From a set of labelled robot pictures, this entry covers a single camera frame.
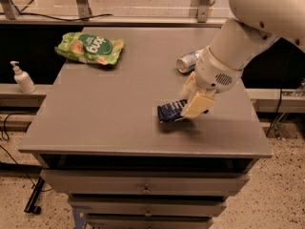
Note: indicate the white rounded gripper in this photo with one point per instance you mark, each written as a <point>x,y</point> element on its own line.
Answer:
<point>213,71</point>

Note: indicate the dark blue rxbar wrapper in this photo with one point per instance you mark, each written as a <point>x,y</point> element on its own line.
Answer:
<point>171,111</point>

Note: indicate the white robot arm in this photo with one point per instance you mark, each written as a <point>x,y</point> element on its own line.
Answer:
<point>253,29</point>

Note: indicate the green rice chip bag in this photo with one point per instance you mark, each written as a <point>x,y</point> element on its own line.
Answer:
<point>90,49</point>

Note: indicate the silver blue drink can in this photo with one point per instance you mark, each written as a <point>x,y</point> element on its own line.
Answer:
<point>187,62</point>

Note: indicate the grey drawer cabinet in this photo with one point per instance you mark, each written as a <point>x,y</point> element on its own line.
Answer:
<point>96,119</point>

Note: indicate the middle grey drawer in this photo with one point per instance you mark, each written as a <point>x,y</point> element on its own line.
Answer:
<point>150,206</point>

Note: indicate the grey drawer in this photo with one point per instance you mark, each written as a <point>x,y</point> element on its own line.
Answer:
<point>150,206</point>
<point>145,183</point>
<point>129,222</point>

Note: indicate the top grey drawer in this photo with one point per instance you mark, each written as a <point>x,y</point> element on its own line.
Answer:
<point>145,183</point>

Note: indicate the bottom grey drawer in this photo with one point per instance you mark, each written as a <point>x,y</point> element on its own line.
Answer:
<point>129,222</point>

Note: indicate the white pump sanitizer bottle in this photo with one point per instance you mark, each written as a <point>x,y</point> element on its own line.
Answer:
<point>22,78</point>

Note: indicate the black metal floor bracket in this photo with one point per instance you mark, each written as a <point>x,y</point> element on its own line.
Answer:
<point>32,207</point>

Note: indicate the grey metal window rail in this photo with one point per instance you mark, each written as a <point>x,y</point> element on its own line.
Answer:
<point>118,21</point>

